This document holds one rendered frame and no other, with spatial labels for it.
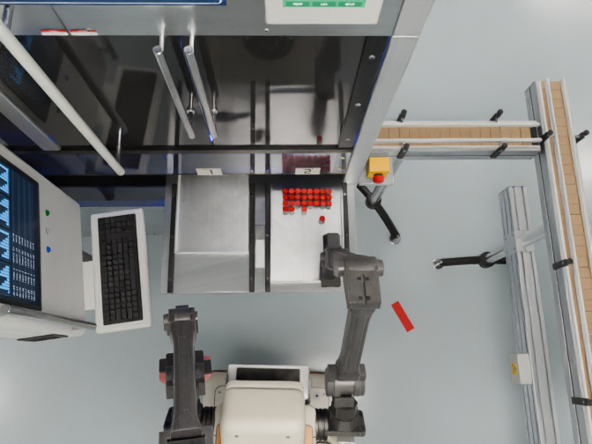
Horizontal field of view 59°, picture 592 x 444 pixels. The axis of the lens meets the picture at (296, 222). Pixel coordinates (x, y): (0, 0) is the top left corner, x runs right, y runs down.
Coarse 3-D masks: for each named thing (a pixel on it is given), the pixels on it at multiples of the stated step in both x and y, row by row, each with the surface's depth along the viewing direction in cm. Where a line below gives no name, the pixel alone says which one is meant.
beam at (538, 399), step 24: (504, 192) 237; (504, 216) 237; (528, 216) 229; (504, 240) 238; (528, 264) 224; (528, 288) 221; (528, 312) 219; (528, 336) 216; (528, 384) 216; (528, 408) 216; (552, 408) 209; (528, 432) 216; (552, 432) 207
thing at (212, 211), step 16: (192, 176) 195; (208, 176) 195; (224, 176) 195; (240, 176) 196; (192, 192) 194; (208, 192) 194; (224, 192) 194; (240, 192) 194; (176, 208) 188; (192, 208) 192; (208, 208) 192; (224, 208) 192; (240, 208) 192; (176, 224) 187; (192, 224) 190; (208, 224) 191; (224, 224) 191; (240, 224) 191; (176, 240) 187; (192, 240) 189; (208, 240) 189; (224, 240) 189; (240, 240) 189
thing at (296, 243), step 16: (272, 192) 194; (288, 192) 195; (336, 192) 195; (272, 208) 193; (288, 208) 193; (336, 208) 193; (272, 224) 191; (288, 224) 191; (304, 224) 192; (320, 224) 192; (336, 224) 192; (272, 240) 190; (288, 240) 190; (304, 240) 190; (320, 240) 190; (272, 256) 188; (288, 256) 188; (304, 256) 188; (272, 272) 187; (288, 272) 187; (304, 272) 187
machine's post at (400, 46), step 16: (416, 0) 97; (432, 0) 97; (400, 16) 101; (416, 16) 101; (400, 32) 106; (416, 32) 106; (400, 48) 112; (384, 64) 117; (400, 64) 118; (384, 80) 124; (400, 80) 124; (384, 96) 132; (368, 112) 140; (384, 112) 140; (368, 128) 149; (368, 144) 161; (352, 160) 173; (352, 176) 188
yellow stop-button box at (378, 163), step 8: (376, 152) 183; (384, 152) 184; (368, 160) 184; (376, 160) 183; (384, 160) 183; (368, 168) 184; (376, 168) 182; (384, 168) 182; (368, 176) 187; (384, 176) 187
